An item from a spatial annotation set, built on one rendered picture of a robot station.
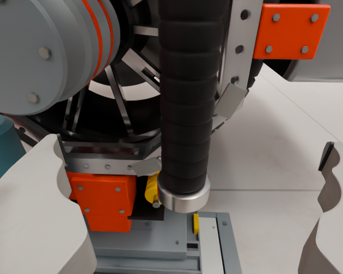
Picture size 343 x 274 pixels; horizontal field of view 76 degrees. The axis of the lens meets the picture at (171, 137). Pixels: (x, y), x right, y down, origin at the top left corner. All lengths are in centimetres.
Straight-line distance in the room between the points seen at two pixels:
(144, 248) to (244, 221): 55
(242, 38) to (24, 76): 27
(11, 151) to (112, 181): 19
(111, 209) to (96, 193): 6
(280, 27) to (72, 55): 27
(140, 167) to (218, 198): 83
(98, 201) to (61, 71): 36
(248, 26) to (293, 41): 7
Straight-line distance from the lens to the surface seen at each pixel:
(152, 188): 50
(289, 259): 112
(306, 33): 38
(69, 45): 24
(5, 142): 39
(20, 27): 24
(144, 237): 80
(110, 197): 51
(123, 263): 86
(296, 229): 123
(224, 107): 38
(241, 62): 36
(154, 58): 58
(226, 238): 99
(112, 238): 81
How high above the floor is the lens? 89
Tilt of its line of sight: 32 degrees down
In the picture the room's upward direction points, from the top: straight up
